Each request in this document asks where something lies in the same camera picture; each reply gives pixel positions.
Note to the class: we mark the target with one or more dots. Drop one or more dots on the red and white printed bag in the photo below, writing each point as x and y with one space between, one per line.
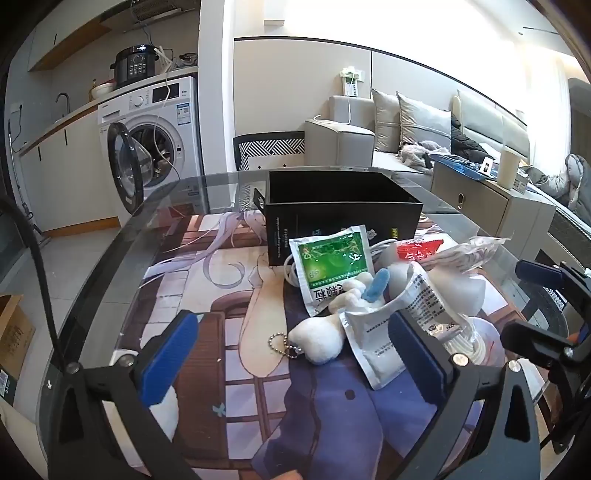
415 252

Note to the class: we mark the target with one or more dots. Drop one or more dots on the kitchen faucet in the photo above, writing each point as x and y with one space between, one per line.
64 99

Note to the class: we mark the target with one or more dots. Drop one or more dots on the grey cushion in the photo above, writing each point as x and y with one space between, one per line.
425 122
385 120

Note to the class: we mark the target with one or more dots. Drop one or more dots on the brown cardboard carton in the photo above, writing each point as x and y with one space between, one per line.
14 341

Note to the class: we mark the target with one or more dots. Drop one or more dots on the small white box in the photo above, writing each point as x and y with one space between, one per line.
524 179

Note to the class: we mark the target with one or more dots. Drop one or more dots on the patterned back chair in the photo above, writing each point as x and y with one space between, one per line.
268 147

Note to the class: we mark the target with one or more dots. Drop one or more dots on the black cardboard box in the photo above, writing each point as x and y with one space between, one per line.
341 198

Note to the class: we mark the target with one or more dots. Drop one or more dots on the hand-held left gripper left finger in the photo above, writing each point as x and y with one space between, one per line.
168 364

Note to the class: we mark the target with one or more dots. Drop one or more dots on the grey down jacket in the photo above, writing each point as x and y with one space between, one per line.
565 182

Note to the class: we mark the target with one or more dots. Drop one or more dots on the beige side cabinet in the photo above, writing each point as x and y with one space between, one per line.
498 207

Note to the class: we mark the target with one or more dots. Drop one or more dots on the wall power strip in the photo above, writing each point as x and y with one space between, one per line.
351 83

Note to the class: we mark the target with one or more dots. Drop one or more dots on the white washing machine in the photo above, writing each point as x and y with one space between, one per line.
175 120

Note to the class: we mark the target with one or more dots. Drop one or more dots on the black jacket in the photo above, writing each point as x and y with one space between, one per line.
466 141

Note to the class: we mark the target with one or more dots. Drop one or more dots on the green sachet packet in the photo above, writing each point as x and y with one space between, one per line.
330 258

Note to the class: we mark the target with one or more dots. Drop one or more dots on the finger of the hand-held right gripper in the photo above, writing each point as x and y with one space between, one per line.
531 336
535 273

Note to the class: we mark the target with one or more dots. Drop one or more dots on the printed table mat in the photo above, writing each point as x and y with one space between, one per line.
240 332

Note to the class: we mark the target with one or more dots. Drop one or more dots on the black pressure cooker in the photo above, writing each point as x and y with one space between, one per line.
134 64

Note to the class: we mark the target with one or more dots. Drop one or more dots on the clutter on washing machine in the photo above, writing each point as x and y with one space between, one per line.
188 59

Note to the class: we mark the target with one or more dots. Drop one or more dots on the clear plastic packet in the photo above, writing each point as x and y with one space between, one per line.
480 344

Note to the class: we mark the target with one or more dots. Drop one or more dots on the range hood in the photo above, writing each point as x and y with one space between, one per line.
152 11

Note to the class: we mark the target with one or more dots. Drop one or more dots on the wall outlet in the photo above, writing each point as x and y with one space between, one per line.
14 109

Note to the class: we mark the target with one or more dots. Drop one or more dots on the white cylinder container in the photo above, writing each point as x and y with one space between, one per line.
509 168

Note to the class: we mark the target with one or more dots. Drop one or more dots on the upper kitchen cabinets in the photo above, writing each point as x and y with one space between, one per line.
60 37

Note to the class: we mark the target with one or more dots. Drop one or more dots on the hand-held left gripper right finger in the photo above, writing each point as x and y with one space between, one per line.
415 360

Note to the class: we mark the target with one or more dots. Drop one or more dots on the kitchen counter cabinets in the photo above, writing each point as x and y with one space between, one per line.
69 175

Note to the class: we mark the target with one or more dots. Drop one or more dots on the white bowl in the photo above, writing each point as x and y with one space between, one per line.
102 91

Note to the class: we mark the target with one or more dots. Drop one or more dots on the blue tray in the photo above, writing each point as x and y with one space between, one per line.
461 165

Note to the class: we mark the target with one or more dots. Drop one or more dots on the beige sofa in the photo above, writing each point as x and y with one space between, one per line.
341 138

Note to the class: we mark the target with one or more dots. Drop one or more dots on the white printed foil pouch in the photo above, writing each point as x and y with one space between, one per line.
374 337

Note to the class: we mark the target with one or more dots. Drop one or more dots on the grey furry cloth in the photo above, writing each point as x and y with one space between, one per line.
418 154

